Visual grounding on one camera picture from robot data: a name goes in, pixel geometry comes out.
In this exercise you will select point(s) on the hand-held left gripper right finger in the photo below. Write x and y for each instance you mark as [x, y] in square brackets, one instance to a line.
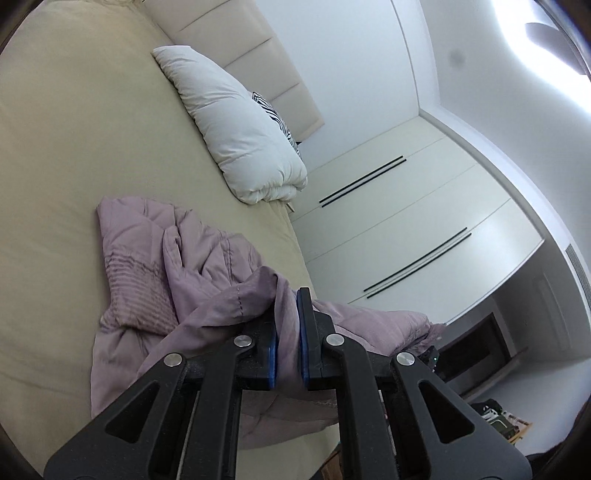
[303, 337]

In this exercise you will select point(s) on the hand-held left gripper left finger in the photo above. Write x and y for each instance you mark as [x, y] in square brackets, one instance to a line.
[271, 355]

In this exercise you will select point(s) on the mauve hooded puffer coat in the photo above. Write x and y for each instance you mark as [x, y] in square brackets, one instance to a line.
[194, 258]

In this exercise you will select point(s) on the pile of magazines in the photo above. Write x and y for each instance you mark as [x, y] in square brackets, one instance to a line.
[501, 420]

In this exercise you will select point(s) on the white wardrobe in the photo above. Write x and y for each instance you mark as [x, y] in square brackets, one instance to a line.
[415, 217]

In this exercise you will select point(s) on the ceiling air vent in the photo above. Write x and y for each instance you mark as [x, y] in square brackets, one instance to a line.
[579, 277]

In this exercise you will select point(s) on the zebra striped pillow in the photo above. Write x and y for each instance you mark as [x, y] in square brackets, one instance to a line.
[277, 117]

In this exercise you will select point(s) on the white pillow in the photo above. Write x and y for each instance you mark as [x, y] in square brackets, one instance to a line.
[231, 120]

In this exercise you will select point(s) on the bed with beige sheet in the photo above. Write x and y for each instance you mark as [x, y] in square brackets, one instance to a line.
[69, 161]

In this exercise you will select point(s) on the beige padded headboard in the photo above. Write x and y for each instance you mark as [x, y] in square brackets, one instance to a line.
[258, 50]

